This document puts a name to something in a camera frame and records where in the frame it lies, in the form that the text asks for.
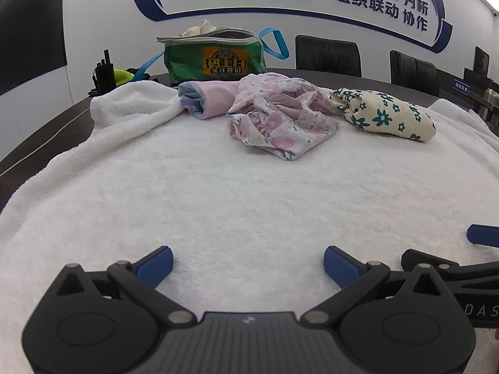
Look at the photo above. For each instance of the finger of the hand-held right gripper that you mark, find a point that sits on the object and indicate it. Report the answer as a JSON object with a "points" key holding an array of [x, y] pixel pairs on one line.
{"points": [[483, 235], [413, 259]]}

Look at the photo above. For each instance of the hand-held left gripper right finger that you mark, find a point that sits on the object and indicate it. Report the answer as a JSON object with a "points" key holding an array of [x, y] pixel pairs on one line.
{"points": [[341, 267]]}

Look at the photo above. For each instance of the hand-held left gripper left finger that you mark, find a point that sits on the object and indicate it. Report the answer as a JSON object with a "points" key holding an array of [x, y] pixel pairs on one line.
{"points": [[156, 265]]}

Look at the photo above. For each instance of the cream garment with teal flowers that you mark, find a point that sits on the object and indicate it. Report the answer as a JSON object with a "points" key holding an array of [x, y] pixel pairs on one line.
{"points": [[390, 117]]}

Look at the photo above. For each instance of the pink floral ruffled garment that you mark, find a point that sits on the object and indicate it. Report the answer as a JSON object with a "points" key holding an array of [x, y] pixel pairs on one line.
{"points": [[280, 117]]}

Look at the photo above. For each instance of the pink garment with blue trim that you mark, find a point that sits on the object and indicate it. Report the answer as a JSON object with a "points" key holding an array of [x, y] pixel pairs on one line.
{"points": [[214, 99]]}

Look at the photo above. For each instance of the white fluffy towel blanket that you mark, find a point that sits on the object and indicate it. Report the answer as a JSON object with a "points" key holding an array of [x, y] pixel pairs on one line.
{"points": [[234, 194]]}

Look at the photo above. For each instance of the blue desk plaque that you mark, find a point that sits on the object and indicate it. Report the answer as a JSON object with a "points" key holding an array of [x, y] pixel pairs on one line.
{"points": [[461, 86]]}

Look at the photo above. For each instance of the black equipment stand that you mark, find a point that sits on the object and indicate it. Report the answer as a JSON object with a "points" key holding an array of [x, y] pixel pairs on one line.
{"points": [[481, 71]]}

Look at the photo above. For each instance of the black office chair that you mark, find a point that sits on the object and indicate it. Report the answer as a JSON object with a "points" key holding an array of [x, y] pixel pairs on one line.
{"points": [[327, 56], [414, 73]]}

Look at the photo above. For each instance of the yellow-green cloth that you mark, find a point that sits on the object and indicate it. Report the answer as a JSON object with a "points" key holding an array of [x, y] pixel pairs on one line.
{"points": [[123, 76]]}

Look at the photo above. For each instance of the black walkie-talkie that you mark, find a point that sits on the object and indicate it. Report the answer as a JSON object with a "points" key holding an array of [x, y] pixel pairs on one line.
{"points": [[103, 76]]}

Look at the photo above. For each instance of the cream cloth in bag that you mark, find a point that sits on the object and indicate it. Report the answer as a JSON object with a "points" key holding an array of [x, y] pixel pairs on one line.
{"points": [[199, 29]]}

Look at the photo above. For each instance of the dark wall screen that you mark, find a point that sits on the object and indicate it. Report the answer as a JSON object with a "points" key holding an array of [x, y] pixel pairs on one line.
{"points": [[29, 35]]}

